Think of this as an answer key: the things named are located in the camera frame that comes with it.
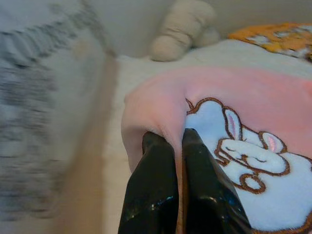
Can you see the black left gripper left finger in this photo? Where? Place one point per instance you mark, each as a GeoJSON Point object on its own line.
{"type": "Point", "coordinates": [151, 190]}

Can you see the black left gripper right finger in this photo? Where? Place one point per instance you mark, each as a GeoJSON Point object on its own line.
{"type": "Point", "coordinates": [207, 195]}

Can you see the pink bunny fleece blanket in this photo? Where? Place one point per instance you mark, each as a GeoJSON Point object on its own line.
{"type": "Point", "coordinates": [243, 102]}

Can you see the grey patterned white curtain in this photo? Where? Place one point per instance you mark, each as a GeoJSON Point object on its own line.
{"type": "Point", "coordinates": [31, 102]}

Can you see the beige plush toy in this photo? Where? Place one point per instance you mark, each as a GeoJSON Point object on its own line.
{"type": "Point", "coordinates": [180, 34]}

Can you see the yellow patterned quilt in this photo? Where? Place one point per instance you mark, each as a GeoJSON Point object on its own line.
{"type": "Point", "coordinates": [278, 39]}

